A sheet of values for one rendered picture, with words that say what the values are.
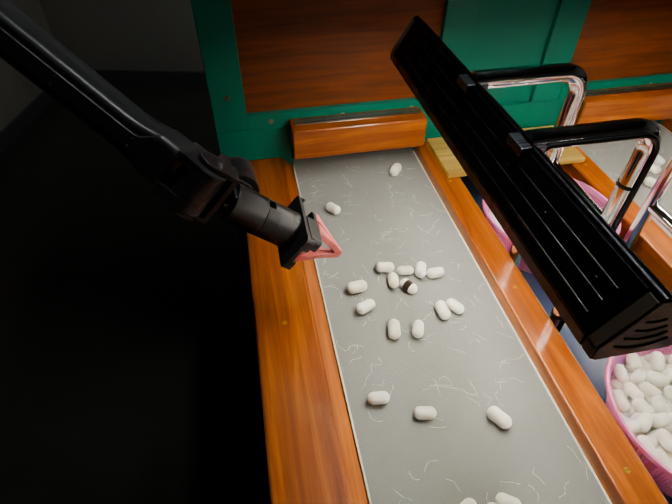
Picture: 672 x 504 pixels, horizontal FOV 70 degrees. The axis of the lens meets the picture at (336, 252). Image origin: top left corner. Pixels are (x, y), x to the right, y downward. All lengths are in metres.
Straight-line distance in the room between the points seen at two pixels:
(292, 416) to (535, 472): 0.33
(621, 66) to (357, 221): 0.75
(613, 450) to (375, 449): 0.31
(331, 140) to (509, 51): 0.44
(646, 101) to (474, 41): 0.46
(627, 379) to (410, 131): 0.64
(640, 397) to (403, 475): 0.38
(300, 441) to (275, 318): 0.21
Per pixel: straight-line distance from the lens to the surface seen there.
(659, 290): 0.44
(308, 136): 1.05
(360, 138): 1.08
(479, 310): 0.86
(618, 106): 1.35
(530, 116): 1.31
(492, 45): 1.18
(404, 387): 0.75
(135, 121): 0.64
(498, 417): 0.74
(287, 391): 0.72
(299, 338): 0.77
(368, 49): 1.08
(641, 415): 0.85
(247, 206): 0.65
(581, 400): 0.79
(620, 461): 0.77
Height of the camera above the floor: 1.39
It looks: 45 degrees down
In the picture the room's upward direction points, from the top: straight up
